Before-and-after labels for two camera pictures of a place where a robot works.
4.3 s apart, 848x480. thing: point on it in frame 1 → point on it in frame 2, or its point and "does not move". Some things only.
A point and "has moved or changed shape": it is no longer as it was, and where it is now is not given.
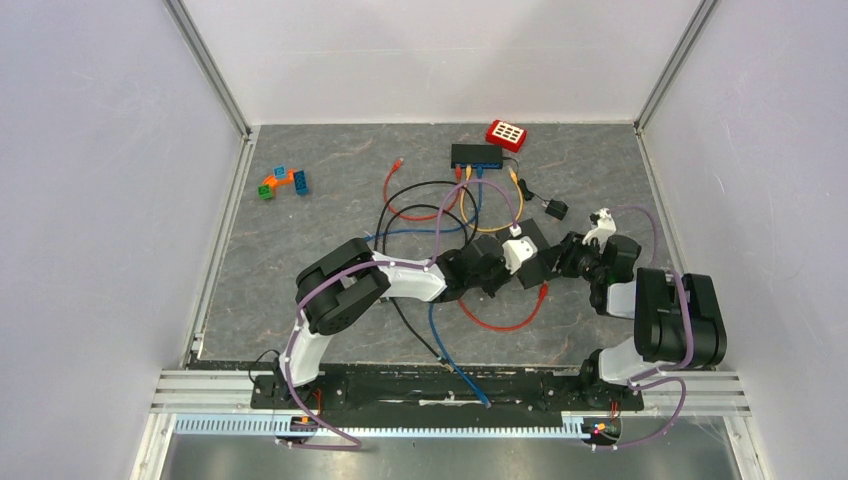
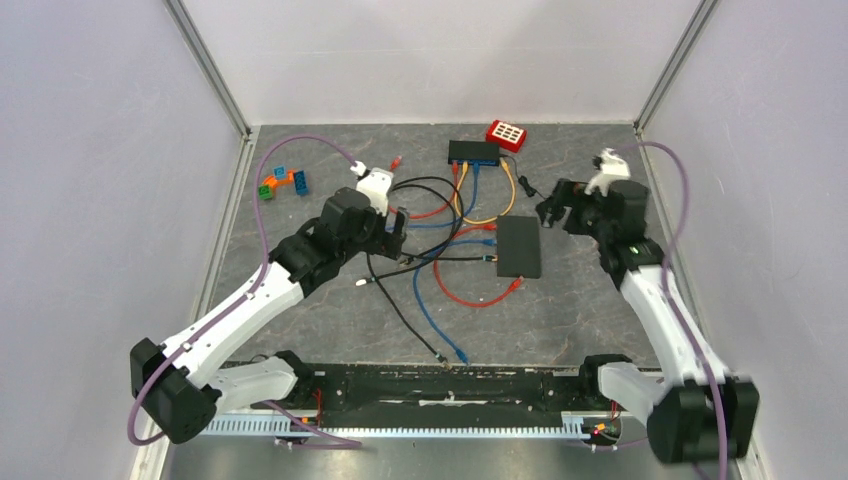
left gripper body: (492, 281) → (386, 243)
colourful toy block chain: (282, 176) does not move
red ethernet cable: (543, 292) → (511, 287)
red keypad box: (509, 136) does not move
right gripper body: (580, 259) → (585, 214)
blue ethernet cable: (462, 372) has moved or changed shape
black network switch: (486, 156) does not move
